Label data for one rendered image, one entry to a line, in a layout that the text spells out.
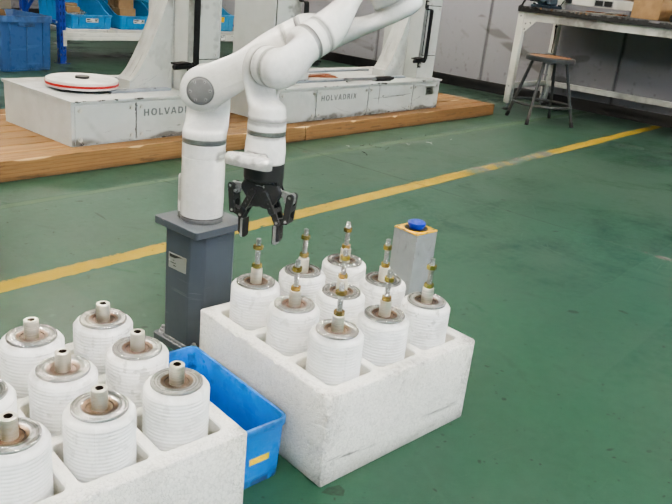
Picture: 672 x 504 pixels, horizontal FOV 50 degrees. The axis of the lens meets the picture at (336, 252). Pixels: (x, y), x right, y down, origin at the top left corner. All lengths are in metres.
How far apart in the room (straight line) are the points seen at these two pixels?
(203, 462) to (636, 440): 0.93
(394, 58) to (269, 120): 3.51
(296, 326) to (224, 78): 0.51
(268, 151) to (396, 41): 3.54
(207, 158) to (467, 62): 5.48
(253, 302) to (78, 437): 0.50
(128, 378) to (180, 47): 2.50
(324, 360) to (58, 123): 2.16
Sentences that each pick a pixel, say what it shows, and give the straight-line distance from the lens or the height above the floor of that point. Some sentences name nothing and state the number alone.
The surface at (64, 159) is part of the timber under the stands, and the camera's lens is 3.04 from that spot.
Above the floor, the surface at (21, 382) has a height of 0.20.
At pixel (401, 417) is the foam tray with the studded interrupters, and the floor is 0.07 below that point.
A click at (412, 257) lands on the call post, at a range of 1.62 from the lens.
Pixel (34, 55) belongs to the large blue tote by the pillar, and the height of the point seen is 0.11.
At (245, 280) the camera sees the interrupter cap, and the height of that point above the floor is 0.25.
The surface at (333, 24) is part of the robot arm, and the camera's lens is 1.37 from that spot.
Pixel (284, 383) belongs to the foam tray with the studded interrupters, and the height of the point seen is 0.15.
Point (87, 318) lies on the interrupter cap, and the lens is 1.28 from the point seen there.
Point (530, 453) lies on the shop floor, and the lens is 1.51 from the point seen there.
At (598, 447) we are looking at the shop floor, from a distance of 1.59.
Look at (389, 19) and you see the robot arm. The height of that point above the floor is 0.76.
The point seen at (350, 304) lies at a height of 0.25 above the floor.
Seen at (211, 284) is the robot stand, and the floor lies 0.17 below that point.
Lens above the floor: 0.82
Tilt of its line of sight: 21 degrees down
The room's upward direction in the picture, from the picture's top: 6 degrees clockwise
